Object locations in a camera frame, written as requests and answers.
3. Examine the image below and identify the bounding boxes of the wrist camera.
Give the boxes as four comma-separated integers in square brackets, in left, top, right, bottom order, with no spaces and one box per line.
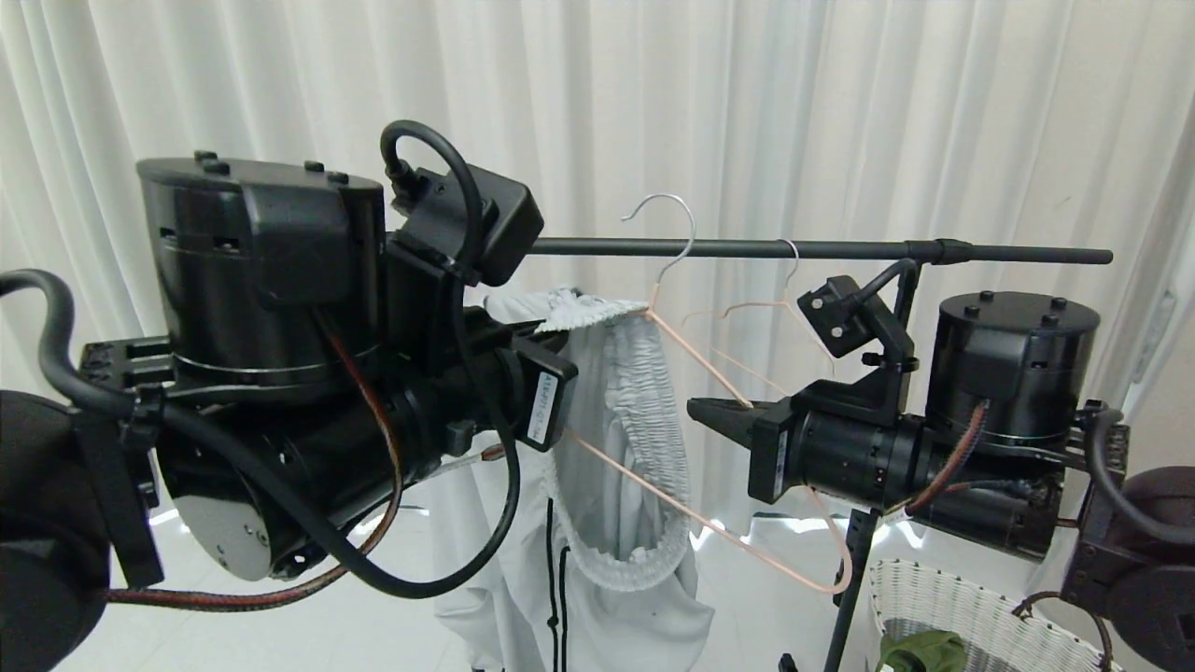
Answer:
[383,163,546,370]
[796,273,921,412]

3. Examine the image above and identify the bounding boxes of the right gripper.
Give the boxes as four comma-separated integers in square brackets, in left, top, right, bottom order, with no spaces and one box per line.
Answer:
[747,397,1067,561]

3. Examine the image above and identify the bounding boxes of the pale grey shorts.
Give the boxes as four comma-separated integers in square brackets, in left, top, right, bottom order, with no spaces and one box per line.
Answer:
[431,287,715,672]

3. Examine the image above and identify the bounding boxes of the white laundry basket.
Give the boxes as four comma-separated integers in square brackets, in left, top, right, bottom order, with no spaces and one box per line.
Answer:
[868,558,1121,672]

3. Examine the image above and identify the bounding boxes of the black clothes rack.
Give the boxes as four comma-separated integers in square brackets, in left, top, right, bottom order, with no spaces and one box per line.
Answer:
[527,236,1115,672]

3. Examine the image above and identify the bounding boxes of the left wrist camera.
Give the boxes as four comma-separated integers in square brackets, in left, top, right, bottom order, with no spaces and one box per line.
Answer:
[383,163,546,370]

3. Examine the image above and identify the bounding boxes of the white curtain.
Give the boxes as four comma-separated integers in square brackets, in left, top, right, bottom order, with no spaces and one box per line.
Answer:
[0,0,1195,538]

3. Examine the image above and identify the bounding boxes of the green garment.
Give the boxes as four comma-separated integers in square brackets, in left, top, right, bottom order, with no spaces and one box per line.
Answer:
[878,630,970,672]

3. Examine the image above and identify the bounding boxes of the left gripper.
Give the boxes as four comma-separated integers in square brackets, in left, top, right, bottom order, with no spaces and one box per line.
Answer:
[154,311,580,581]

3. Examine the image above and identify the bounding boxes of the pink clothes hanger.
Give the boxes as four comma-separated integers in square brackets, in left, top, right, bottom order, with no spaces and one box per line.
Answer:
[680,238,841,379]
[563,193,855,596]

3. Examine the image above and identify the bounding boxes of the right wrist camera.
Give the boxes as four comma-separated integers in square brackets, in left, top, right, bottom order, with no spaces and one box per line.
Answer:
[796,273,921,412]

